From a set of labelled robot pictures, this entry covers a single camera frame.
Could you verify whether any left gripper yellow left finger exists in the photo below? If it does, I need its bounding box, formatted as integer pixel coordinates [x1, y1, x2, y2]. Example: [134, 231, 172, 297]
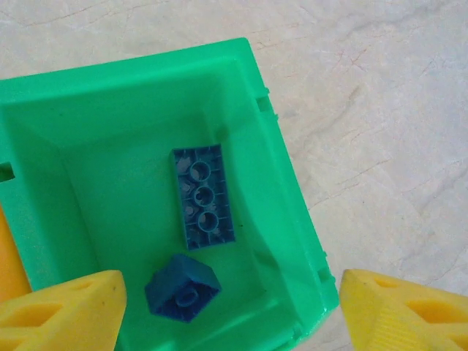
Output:
[0, 269, 128, 351]

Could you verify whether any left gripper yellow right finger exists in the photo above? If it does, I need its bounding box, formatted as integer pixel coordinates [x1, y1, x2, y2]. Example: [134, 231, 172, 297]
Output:
[339, 268, 468, 351]

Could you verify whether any yellow plastic bin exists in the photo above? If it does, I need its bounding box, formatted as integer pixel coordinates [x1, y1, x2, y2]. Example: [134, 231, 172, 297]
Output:
[0, 203, 33, 304]

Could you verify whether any small blue lego brick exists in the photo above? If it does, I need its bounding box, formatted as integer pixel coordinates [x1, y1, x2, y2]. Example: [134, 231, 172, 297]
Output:
[144, 253, 223, 325]

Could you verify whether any green plastic bin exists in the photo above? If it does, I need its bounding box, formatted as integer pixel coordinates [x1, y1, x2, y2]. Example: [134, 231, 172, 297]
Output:
[0, 37, 339, 351]

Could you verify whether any long blue lego brick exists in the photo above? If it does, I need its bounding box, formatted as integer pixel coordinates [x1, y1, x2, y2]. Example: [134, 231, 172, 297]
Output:
[170, 143, 237, 252]

